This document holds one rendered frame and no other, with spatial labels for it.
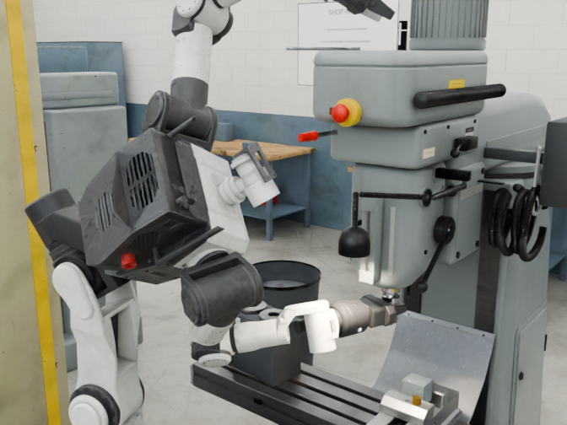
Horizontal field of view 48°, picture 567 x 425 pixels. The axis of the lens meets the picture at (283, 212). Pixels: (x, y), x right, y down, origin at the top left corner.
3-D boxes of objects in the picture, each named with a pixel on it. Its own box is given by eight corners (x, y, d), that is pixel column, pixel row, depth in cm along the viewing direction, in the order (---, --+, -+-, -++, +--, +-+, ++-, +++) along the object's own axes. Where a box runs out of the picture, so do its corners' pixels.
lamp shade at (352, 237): (336, 256, 142) (337, 230, 140) (339, 247, 149) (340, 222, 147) (369, 259, 141) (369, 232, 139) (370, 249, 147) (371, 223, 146)
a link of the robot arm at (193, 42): (201, 19, 166) (194, 99, 161) (165, -5, 156) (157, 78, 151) (235, 7, 160) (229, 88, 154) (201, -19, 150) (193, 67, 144)
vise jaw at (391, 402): (423, 428, 158) (423, 414, 157) (379, 411, 166) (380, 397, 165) (434, 417, 163) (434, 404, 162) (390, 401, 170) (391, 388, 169)
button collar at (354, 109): (356, 127, 135) (357, 99, 134) (332, 126, 139) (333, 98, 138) (361, 126, 137) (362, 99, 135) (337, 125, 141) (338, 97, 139)
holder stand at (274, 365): (272, 387, 191) (272, 325, 186) (227, 362, 207) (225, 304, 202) (301, 373, 199) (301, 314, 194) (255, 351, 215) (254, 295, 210)
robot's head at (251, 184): (241, 215, 138) (273, 196, 134) (218, 174, 137) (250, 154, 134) (252, 208, 144) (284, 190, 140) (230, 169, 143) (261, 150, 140)
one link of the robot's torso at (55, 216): (11, 214, 153) (59, 180, 146) (47, 202, 165) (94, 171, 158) (70, 314, 154) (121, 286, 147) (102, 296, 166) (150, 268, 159)
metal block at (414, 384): (422, 408, 164) (423, 387, 163) (402, 400, 168) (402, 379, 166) (431, 400, 168) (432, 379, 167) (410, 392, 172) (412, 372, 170)
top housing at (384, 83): (403, 130, 131) (407, 50, 127) (301, 121, 147) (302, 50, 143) (489, 113, 166) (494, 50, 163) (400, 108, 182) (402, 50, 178)
